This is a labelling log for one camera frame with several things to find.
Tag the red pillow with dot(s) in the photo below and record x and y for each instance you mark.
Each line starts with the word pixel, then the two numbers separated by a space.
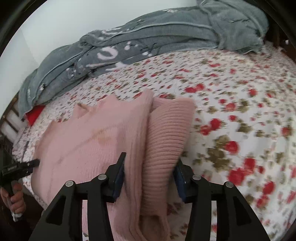
pixel 34 114

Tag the floral bed sheet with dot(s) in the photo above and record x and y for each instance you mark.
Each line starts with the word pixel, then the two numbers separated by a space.
pixel 231 104

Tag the pink knit sweater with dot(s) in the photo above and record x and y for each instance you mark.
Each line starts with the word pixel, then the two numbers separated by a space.
pixel 92 143

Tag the person's left hand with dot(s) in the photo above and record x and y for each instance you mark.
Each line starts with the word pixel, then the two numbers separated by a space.
pixel 18 199

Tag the grey printed blanket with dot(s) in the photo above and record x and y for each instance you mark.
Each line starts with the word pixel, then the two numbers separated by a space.
pixel 161 32

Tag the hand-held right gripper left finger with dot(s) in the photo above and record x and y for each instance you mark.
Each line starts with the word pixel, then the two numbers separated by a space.
pixel 118 183

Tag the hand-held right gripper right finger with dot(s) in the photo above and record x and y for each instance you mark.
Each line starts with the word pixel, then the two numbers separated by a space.
pixel 179 183

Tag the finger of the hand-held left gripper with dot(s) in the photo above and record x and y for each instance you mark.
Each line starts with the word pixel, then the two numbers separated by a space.
pixel 29 165

